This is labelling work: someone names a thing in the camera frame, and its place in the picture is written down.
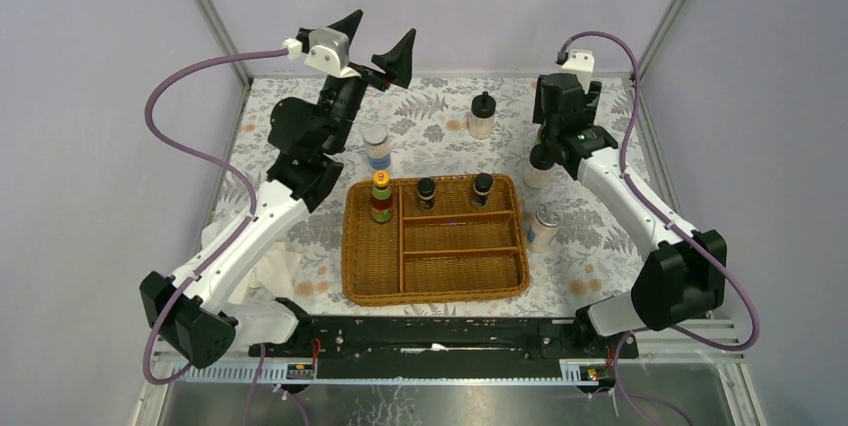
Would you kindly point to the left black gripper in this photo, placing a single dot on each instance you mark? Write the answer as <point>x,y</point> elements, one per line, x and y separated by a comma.
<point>392,63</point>

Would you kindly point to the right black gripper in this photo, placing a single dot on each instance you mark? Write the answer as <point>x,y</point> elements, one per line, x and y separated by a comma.
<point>591,101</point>

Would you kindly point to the black spout seed bottle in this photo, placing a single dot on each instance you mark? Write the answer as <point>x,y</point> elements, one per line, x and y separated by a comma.
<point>481,117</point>

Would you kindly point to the blue label shaker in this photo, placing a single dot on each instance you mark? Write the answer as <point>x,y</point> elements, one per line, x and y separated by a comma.
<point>377,148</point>

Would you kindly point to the black cap dark jar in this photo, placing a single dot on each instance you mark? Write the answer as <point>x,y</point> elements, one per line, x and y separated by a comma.
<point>481,188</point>

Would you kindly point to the small dark spice jar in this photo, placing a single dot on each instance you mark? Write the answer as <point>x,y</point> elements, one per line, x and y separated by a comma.
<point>425,190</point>

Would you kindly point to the yellow cap sauce bottle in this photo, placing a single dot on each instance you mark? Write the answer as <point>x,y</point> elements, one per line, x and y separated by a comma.
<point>381,202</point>

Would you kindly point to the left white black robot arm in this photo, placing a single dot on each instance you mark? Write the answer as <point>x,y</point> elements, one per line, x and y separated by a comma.
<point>190,308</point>

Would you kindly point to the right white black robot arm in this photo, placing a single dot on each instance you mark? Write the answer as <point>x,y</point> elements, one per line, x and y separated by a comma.
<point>676,281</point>

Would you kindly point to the black cap white jar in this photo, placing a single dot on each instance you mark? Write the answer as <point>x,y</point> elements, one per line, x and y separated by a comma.
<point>538,170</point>

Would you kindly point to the silver lid shaker right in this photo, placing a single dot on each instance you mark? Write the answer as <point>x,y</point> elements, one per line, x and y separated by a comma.
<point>543,227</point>

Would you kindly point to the wicker divided basket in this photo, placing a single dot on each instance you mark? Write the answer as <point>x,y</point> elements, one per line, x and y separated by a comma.
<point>453,252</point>

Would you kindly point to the white crumpled cloth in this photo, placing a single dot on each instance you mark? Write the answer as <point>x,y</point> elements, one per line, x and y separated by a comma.
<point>275,271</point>

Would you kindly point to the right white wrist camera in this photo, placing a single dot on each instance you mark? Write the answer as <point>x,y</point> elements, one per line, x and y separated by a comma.
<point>576,61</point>

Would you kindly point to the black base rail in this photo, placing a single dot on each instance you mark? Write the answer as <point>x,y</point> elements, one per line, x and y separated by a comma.
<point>445,348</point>

